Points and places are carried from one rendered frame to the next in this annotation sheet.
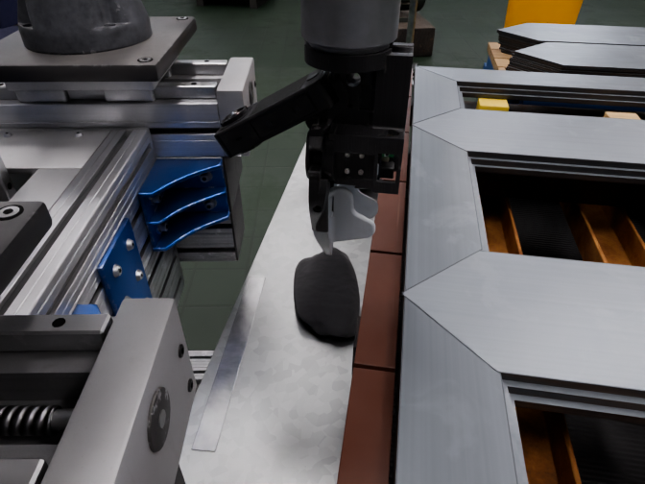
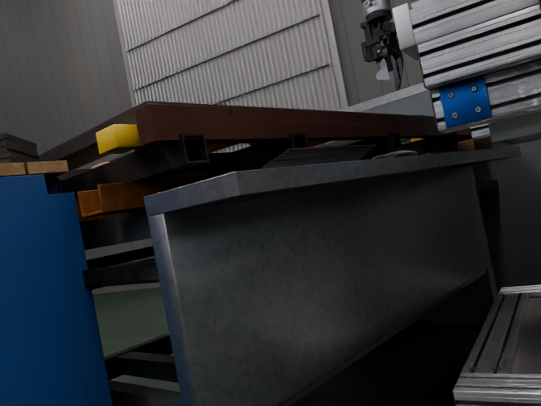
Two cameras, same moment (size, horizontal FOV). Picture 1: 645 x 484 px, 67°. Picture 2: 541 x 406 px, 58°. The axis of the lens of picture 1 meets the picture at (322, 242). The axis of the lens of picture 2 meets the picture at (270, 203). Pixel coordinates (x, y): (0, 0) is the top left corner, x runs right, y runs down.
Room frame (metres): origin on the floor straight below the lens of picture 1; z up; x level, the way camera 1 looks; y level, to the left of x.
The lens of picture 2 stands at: (1.76, 0.36, 0.62)
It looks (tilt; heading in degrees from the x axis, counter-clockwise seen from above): 1 degrees up; 212
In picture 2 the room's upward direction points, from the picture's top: 11 degrees counter-clockwise
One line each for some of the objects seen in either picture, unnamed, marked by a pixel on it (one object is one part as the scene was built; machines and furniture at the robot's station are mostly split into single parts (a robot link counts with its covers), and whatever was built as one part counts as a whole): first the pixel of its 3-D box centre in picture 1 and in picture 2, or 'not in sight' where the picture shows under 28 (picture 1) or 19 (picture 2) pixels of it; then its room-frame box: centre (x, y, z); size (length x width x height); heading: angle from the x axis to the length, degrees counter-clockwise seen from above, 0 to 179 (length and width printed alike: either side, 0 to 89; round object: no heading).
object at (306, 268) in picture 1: (325, 288); (394, 158); (0.55, -0.01, 0.70); 0.20 x 0.10 x 0.03; 2
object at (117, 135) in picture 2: not in sight; (118, 139); (1.16, -0.29, 0.79); 0.06 x 0.05 x 0.04; 81
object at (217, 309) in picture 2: not in sight; (386, 250); (0.59, -0.06, 0.48); 1.30 x 0.04 x 0.35; 171
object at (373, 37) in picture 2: (355, 115); (380, 39); (0.40, -0.03, 1.04); 0.09 x 0.08 x 0.12; 81
